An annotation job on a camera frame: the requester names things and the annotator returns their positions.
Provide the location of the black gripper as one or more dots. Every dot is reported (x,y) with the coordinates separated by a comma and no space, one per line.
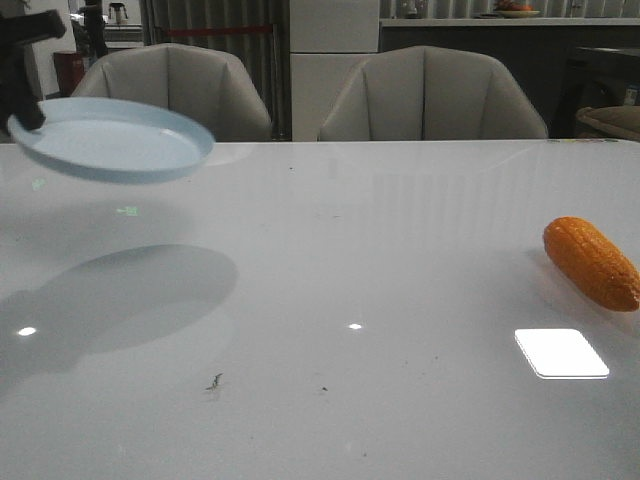
(17,97)

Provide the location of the light blue round plate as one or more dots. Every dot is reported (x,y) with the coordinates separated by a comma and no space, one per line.
(114,141)

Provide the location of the orange toy corn cob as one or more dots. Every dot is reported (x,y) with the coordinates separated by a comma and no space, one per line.
(593,263)

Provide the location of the red trash bin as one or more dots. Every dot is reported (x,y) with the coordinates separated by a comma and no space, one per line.
(69,67)

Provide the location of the person in background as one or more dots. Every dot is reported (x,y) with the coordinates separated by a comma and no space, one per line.
(88,29)

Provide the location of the left beige upholstered chair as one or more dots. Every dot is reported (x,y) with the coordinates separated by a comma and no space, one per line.
(211,87)

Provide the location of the beige upholstered chair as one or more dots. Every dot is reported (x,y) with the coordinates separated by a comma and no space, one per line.
(211,87)
(427,93)

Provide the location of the red barrier belt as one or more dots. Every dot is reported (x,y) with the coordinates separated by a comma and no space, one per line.
(243,30)

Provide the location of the white cabinet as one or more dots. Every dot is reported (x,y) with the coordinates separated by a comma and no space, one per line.
(326,38)

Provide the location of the right beige upholstered chair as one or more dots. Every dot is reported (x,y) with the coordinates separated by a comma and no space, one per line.
(427,93)

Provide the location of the fruit bowl on counter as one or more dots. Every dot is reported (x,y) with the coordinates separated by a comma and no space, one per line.
(514,10)

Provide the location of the dark grey counter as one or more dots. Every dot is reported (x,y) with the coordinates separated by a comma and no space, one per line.
(535,50)

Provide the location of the tan cushion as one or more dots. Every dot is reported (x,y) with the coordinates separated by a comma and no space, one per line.
(620,122)

